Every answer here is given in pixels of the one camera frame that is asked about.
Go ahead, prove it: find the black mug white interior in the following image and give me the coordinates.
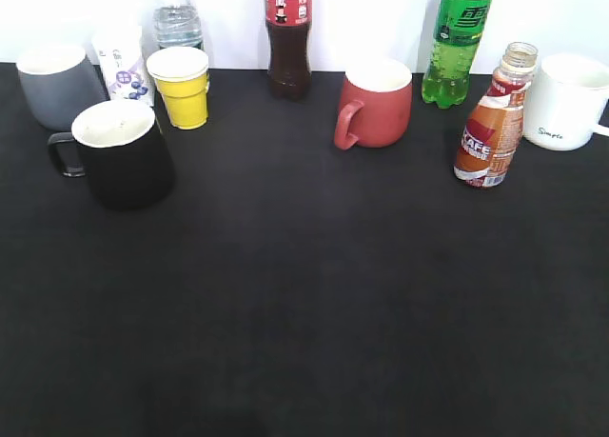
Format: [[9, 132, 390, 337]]
[[47, 99, 175, 210]]

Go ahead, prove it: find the orange coffee drink bottle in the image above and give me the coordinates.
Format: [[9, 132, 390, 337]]
[[453, 42, 538, 189]]

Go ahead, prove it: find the red mug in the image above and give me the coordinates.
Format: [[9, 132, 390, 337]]
[[334, 57, 413, 150]]

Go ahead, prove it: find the green sprite bottle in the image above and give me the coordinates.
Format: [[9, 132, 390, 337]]
[[422, 0, 492, 109]]

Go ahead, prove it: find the grey mug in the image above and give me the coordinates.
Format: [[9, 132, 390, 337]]
[[16, 45, 108, 131]]

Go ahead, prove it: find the yellow paper cup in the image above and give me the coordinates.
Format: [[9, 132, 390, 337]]
[[147, 47, 209, 129]]

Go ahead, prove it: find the cola bottle red label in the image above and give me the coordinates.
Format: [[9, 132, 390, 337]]
[[265, 0, 313, 101]]

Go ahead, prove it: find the clear water bottle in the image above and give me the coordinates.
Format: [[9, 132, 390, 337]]
[[152, 0, 204, 50]]

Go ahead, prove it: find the white yogurt bottle blueberry label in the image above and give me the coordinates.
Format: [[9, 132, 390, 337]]
[[91, 24, 155, 107]]

